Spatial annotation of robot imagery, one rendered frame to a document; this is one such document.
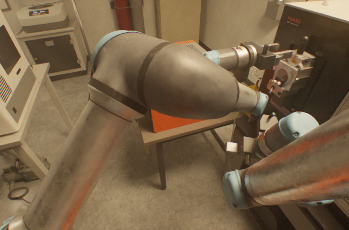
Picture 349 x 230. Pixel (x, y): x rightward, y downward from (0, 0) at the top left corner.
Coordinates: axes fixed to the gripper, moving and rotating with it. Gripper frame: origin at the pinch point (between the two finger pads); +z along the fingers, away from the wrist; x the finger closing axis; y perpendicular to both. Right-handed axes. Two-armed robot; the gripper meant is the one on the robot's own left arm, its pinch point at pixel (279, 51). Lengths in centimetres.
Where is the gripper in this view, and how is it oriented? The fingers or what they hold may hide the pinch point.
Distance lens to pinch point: 81.2
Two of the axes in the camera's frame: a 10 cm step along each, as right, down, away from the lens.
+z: 9.4, -2.3, 2.3
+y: -0.2, -7.5, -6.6
